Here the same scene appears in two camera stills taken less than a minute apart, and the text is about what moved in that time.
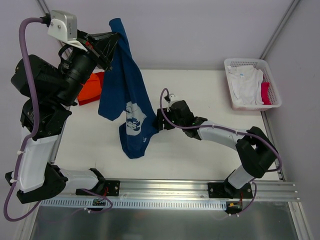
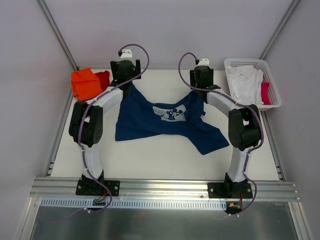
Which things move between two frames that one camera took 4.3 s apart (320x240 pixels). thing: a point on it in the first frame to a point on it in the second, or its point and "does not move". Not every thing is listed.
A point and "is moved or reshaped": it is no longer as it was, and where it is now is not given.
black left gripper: (99, 53) to (137, 69)
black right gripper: (163, 119) to (214, 86)
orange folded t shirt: (91, 88) does not move
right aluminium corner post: (292, 6) does not move
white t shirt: (245, 84) does not move
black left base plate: (109, 188) does not move
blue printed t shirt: (124, 95) is moved or reshaped
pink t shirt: (264, 91) does not move
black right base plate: (217, 190) does not move
